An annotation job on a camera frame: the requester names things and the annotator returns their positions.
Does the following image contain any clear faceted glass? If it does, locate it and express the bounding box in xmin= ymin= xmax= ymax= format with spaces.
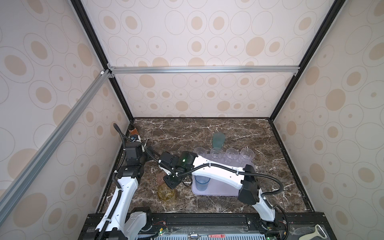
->
xmin=193 ymin=147 xmax=208 ymax=157
xmin=226 ymin=148 xmax=240 ymax=165
xmin=240 ymin=148 xmax=255 ymax=166
xmin=210 ymin=148 xmax=224 ymax=160

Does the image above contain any tall blue plastic tumbler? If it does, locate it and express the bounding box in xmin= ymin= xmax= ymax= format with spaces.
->
xmin=195 ymin=176 xmax=211 ymax=192

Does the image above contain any lavender plastic tray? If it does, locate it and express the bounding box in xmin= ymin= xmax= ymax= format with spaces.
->
xmin=192 ymin=155 xmax=255 ymax=197

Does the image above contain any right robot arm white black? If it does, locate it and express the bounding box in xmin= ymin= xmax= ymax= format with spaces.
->
xmin=158 ymin=151 xmax=276 ymax=222

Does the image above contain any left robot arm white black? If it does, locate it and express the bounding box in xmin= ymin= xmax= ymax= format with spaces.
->
xmin=82 ymin=142 xmax=148 ymax=240

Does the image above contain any small amber bottle black cap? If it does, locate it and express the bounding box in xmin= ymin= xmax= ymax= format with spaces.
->
xmin=128 ymin=124 xmax=139 ymax=136

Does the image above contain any yellow glass mug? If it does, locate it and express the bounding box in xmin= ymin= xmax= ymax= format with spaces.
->
xmin=158 ymin=184 xmax=176 ymax=202

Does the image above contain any teal dimpled plastic tumbler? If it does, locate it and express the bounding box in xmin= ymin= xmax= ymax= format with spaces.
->
xmin=212 ymin=132 xmax=226 ymax=149

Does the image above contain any white peeler tool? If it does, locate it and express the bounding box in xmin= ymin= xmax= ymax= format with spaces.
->
xmin=299 ymin=224 xmax=329 ymax=240

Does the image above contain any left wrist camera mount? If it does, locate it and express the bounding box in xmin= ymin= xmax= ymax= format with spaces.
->
xmin=129 ymin=135 xmax=142 ymax=146

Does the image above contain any black corrugated cable left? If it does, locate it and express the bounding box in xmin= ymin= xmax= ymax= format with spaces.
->
xmin=95 ymin=122 xmax=127 ymax=240

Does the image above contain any red handled screwdriver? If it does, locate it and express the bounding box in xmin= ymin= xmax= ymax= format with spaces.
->
xmin=188 ymin=233 xmax=226 ymax=240

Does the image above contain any aluminium frame bar horizontal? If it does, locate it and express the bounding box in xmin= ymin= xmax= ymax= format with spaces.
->
xmin=110 ymin=65 xmax=300 ymax=75

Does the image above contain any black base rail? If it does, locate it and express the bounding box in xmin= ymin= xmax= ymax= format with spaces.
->
xmin=77 ymin=211 xmax=338 ymax=240

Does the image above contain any aluminium frame bar left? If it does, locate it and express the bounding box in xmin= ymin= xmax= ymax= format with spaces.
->
xmin=1 ymin=69 xmax=111 ymax=224

